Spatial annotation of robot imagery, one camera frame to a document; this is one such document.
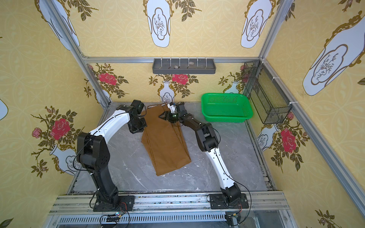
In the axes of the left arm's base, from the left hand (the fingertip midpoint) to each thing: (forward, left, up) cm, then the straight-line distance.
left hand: (146, 129), depth 92 cm
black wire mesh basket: (-3, -70, +24) cm, 74 cm away
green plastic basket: (+28, -60, -11) cm, 67 cm away
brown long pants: (-4, -11, -7) cm, 14 cm away
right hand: (+13, -8, -6) cm, 16 cm away
